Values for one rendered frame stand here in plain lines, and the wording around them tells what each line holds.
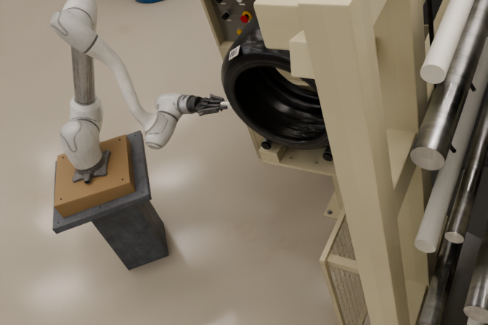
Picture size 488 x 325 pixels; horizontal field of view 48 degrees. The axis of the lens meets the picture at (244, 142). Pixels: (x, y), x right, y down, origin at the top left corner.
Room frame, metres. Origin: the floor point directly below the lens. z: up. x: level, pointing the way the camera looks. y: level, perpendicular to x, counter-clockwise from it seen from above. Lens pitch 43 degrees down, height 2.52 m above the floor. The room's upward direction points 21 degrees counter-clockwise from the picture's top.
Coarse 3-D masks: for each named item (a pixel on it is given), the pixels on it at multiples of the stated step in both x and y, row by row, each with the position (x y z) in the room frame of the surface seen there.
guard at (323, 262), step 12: (336, 228) 1.09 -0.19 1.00; (348, 240) 1.13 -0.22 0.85; (324, 252) 1.02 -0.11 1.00; (336, 252) 1.06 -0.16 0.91; (348, 252) 1.12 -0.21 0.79; (324, 264) 0.99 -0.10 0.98; (324, 276) 1.00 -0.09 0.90; (336, 276) 1.03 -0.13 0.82; (348, 276) 1.09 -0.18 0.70; (348, 288) 1.08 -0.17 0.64; (336, 300) 0.99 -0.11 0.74; (336, 312) 0.99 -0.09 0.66; (348, 324) 1.02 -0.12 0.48; (360, 324) 1.08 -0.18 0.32
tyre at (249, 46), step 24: (240, 48) 1.68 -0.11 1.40; (264, 48) 1.60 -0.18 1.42; (240, 72) 1.66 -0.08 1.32; (264, 72) 1.91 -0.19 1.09; (288, 72) 1.52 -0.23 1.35; (240, 96) 1.81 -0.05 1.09; (264, 96) 1.86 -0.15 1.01; (288, 96) 1.85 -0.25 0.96; (312, 96) 1.79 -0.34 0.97; (264, 120) 1.76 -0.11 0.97; (288, 120) 1.75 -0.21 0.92; (312, 120) 1.71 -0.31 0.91; (288, 144) 1.59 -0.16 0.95; (312, 144) 1.51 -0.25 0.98
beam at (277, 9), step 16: (256, 0) 1.29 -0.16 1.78; (272, 0) 1.26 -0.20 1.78; (288, 0) 1.23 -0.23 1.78; (256, 16) 1.28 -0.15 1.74; (272, 16) 1.24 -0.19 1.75; (288, 16) 1.21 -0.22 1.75; (272, 32) 1.25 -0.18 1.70; (288, 32) 1.22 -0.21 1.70; (272, 48) 1.26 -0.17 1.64; (288, 48) 1.23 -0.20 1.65
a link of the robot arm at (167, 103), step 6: (162, 96) 2.13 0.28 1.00; (168, 96) 2.10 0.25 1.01; (174, 96) 2.08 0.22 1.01; (156, 102) 2.13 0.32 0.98; (162, 102) 2.09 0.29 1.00; (168, 102) 2.07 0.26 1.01; (174, 102) 2.06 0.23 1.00; (156, 108) 2.13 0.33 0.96; (162, 108) 2.06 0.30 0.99; (168, 108) 2.04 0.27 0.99; (174, 108) 2.04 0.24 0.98; (174, 114) 2.02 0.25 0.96; (180, 114) 2.04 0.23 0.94
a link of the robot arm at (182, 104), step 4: (180, 96) 2.07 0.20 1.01; (184, 96) 2.06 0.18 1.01; (188, 96) 2.04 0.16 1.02; (180, 100) 2.05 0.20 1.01; (184, 100) 2.03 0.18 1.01; (188, 100) 2.03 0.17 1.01; (180, 104) 2.03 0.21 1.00; (184, 104) 2.01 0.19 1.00; (180, 108) 2.02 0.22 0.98; (184, 108) 2.01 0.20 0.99; (188, 108) 2.01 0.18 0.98; (184, 112) 2.02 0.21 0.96; (188, 112) 2.00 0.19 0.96; (192, 112) 2.01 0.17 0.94
